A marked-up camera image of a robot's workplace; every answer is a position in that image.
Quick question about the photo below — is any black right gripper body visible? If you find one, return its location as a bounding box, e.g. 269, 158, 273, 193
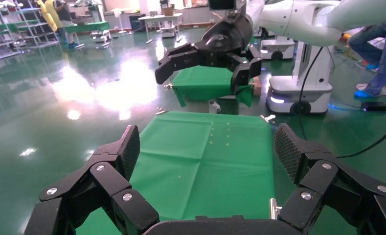
197, 14, 255, 68

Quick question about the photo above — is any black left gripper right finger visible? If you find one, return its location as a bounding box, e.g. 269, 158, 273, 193
270, 123, 386, 235

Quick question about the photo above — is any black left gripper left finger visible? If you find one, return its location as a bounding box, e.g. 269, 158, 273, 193
24, 124, 160, 235

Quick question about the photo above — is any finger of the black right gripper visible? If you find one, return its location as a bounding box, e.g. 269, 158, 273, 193
155, 42, 213, 86
227, 45, 263, 94

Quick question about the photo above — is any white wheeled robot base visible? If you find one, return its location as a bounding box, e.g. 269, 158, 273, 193
265, 35, 335, 116
260, 34, 299, 61

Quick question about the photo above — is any small brown cardboard box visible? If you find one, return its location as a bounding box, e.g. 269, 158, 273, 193
161, 4, 176, 17

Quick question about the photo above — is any green cloth covered table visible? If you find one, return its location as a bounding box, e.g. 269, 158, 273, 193
170, 65, 255, 108

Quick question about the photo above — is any white work table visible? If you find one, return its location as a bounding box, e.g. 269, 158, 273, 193
137, 13, 184, 45

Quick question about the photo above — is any white plastic pipe piece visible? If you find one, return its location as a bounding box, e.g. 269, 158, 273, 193
208, 99, 221, 115

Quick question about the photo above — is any black power brick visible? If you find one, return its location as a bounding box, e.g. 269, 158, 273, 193
361, 101, 386, 113

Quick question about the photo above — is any long green topped table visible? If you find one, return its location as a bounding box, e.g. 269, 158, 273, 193
64, 21, 111, 36

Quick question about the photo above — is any green table cloth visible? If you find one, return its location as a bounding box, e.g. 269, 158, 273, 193
76, 111, 277, 235

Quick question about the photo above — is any person in dark shirt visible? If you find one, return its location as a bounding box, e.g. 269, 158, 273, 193
52, 0, 81, 50

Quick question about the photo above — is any person in blue jeans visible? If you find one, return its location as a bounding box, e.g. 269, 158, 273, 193
346, 18, 386, 99

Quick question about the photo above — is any person in yellow coat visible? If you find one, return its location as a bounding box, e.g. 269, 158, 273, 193
37, 0, 63, 44

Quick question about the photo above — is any metal storage shelf rack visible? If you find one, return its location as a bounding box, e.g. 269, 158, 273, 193
0, 6, 60, 63

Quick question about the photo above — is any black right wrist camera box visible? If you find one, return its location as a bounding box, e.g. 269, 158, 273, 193
208, 0, 237, 10

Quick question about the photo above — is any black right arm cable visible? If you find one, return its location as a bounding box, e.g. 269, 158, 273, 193
297, 46, 325, 141

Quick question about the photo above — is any black floor cable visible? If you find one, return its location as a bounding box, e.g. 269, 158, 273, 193
337, 118, 386, 160

